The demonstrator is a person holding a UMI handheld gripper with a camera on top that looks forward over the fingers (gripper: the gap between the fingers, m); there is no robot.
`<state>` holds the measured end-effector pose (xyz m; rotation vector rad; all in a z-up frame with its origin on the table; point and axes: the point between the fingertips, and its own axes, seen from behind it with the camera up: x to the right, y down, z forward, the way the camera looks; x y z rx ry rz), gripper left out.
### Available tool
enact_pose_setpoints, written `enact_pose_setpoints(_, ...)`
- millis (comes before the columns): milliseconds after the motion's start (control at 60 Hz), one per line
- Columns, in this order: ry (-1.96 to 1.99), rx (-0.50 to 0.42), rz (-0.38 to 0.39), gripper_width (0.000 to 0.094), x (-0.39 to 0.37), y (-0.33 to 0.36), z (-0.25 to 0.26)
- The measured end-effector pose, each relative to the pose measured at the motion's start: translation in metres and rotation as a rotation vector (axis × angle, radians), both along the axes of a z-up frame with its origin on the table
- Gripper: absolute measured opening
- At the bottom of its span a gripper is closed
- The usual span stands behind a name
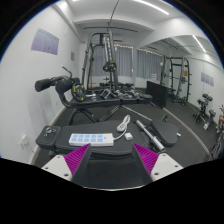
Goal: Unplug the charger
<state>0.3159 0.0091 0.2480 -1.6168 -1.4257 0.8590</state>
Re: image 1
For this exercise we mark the white power strip, blue sockets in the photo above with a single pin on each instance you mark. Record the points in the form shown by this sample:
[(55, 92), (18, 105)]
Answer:
[(91, 140)]

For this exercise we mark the black power rack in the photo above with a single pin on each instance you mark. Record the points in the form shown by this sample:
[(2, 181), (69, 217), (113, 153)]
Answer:
[(185, 80)]

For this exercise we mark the black roller-pad exercise bench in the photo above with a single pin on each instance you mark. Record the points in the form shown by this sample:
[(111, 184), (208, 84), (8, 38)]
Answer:
[(100, 102)]

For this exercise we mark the long ceiling light strip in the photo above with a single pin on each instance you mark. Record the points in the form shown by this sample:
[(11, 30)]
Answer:
[(151, 6), (199, 43)]

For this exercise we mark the small black padded seat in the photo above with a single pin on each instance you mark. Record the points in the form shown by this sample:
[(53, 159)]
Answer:
[(165, 131)]

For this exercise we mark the black yellow weight plate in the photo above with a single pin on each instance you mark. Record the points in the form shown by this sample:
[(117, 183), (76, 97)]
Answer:
[(78, 92), (109, 66)]

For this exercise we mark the grey window curtain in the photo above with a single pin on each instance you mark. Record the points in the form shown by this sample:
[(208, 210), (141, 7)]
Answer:
[(150, 63), (125, 61)]

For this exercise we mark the small brown wall panel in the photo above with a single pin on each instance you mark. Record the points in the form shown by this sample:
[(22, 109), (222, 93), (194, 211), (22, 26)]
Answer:
[(72, 55)]

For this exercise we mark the black box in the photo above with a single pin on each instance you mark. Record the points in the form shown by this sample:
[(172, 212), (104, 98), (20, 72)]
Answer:
[(157, 93)]

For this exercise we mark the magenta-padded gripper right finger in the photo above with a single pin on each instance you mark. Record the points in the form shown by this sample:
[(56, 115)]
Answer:
[(166, 165)]

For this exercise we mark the black exercise machines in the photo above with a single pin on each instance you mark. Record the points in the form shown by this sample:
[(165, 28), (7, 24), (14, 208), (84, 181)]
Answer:
[(204, 111)]

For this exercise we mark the chrome barbell bar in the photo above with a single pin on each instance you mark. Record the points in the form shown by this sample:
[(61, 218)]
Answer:
[(150, 135)]

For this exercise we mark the small purple wall poster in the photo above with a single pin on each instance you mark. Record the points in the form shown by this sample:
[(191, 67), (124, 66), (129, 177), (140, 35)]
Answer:
[(207, 79)]

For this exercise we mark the person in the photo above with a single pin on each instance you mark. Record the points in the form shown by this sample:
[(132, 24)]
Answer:
[(221, 115)]

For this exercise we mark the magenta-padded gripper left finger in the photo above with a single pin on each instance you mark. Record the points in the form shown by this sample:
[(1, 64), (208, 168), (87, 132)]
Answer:
[(56, 165)]

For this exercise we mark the group of dumbbells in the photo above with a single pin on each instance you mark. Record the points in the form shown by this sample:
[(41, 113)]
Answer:
[(133, 95)]

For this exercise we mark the black padded weight bench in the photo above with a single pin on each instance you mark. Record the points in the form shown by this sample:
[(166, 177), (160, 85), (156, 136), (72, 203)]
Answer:
[(96, 127)]

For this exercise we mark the white wall socket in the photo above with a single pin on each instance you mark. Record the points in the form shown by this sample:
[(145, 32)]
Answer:
[(23, 141)]

